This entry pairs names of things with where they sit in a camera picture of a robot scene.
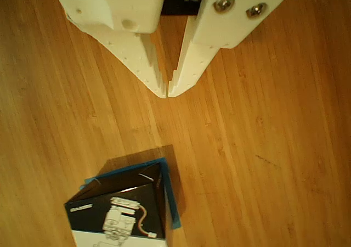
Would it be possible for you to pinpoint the black and white cardboard box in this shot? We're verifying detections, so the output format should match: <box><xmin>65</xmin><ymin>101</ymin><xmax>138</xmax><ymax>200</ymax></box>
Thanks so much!
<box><xmin>64</xmin><ymin>162</ymin><xmax>173</xmax><ymax>247</ymax></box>

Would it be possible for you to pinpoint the blue tape square target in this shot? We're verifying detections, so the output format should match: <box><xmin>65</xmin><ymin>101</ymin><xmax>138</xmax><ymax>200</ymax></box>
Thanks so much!
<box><xmin>81</xmin><ymin>159</ymin><xmax>183</xmax><ymax>230</ymax></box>

